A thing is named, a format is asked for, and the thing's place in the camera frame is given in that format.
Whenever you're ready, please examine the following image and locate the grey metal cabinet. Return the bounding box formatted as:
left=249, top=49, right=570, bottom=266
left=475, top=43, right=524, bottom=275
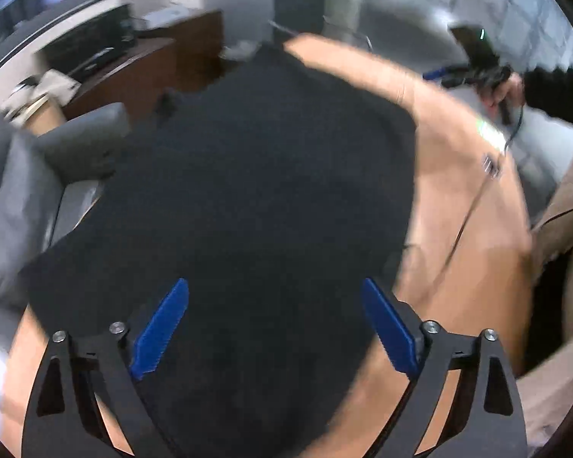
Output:
left=201, top=0, right=278, bottom=51

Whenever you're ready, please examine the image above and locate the person's right hand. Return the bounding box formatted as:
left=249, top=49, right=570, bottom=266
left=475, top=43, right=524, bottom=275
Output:
left=482, top=74, right=526, bottom=118

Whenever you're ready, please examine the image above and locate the black cable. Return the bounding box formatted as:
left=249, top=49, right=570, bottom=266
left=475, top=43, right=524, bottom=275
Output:
left=439, top=102, right=524, bottom=287

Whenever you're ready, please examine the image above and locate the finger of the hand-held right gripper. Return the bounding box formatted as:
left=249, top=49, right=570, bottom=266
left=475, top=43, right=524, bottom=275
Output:
left=422, top=67, right=460, bottom=83

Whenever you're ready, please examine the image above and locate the black monitor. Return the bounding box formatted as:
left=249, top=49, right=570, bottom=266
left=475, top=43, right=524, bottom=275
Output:
left=36, top=2, right=137, bottom=82

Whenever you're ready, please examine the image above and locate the grey leather armchair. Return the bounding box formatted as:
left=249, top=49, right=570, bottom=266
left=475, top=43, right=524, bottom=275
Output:
left=0, top=102, right=129, bottom=306

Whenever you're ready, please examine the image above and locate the dark wooden cabinet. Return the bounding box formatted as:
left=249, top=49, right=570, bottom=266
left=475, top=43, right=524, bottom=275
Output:
left=64, top=10, right=225, bottom=122

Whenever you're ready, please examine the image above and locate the black office chair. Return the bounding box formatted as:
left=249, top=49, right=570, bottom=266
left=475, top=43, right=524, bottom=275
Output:
left=267, top=0, right=373, bottom=53

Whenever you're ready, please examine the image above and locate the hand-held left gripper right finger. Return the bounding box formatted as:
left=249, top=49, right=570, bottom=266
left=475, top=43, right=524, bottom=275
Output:
left=360, top=277, right=528, bottom=458

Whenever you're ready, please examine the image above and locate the black fleece jacket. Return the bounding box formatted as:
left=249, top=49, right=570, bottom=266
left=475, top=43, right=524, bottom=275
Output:
left=19, top=43, right=418, bottom=458

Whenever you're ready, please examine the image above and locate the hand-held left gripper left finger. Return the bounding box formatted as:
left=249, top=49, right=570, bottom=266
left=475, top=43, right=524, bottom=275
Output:
left=21, top=277, right=190, bottom=458

